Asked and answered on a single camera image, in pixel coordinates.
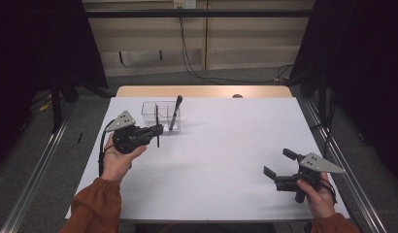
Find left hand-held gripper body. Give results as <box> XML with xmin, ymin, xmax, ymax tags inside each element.
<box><xmin>105</xmin><ymin>110</ymin><xmax>155</xmax><ymax>155</ymax></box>

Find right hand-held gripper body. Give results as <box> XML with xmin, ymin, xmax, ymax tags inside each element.
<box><xmin>274</xmin><ymin>152</ymin><xmax>347</xmax><ymax>204</ymax></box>

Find thin black makeup brush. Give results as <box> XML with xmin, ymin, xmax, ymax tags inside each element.
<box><xmin>154</xmin><ymin>104</ymin><xmax>161</xmax><ymax>149</ymax></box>

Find clear plastic organizer box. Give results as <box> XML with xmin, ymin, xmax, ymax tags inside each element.
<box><xmin>141</xmin><ymin>100</ymin><xmax>182</xmax><ymax>134</ymax></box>

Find thick black makeup brush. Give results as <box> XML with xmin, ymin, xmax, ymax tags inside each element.
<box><xmin>168</xmin><ymin>94</ymin><xmax>183</xmax><ymax>132</ymax></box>

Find person's left hand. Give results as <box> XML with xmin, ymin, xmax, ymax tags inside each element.
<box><xmin>100</xmin><ymin>142</ymin><xmax>149</xmax><ymax>186</ymax></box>

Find person's right hand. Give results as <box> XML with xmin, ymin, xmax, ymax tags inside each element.
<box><xmin>296</xmin><ymin>173</ymin><xmax>338</xmax><ymax>219</ymax></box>

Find white table cover sheet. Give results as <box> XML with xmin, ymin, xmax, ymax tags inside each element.
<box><xmin>64</xmin><ymin>96</ymin><xmax>350</xmax><ymax>224</ymax></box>

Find black metal stand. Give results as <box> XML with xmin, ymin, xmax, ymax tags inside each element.
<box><xmin>309</xmin><ymin>69</ymin><xmax>334</xmax><ymax>134</ymax></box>

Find dark curtain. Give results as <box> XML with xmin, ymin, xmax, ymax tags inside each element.
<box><xmin>0</xmin><ymin>0</ymin><xmax>108</xmax><ymax>171</ymax></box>
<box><xmin>289</xmin><ymin>0</ymin><xmax>398</xmax><ymax>187</ymax></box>

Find right hand-held gripper cable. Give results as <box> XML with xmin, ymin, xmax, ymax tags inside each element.
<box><xmin>318</xmin><ymin>178</ymin><xmax>338</xmax><ymax>205</ymax></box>

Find hand-held gripper cable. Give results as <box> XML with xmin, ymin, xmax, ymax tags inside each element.
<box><xmin>97</xmin><ymin>119</ymin><xmax>116</xmax><ymax>178</ymax></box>
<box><xmin>318</xmin><ymin>178</ymin><xmax>338</xmax><ymax>205</ymax></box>

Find left hand-held gripper cable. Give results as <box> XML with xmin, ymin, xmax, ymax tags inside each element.
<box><xmin>97</xmin><ymin>119</ymin><xmax>116</xmax><ymax>178</ymax></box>

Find aluminium floor rail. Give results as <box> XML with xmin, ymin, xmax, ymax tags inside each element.
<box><xmin>303</xmin><ymin>98</ymin><xmax>388</xmax><ymax>233</ymax></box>
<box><xmin>0</xmin><ymin>102</ymin><xmax>79</xmax><ymax>233</ymax></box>

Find long black wall cable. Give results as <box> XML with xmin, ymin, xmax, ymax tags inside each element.
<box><xmin>178</xmin><ymin>5</ymin><xmax>295</xmax><ymax>85</ymax></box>

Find black horizontal frame bar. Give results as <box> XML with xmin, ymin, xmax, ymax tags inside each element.
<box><xmin>84</xmin><ymin>9</ymin><xmax>314</xmax><ymax>19</ymax></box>

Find white wall outlet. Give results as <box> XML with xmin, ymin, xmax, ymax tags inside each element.
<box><xmin>173</xmin><ymin>0</ymin><xmax>197</xmax><ymax>10</ymax></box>

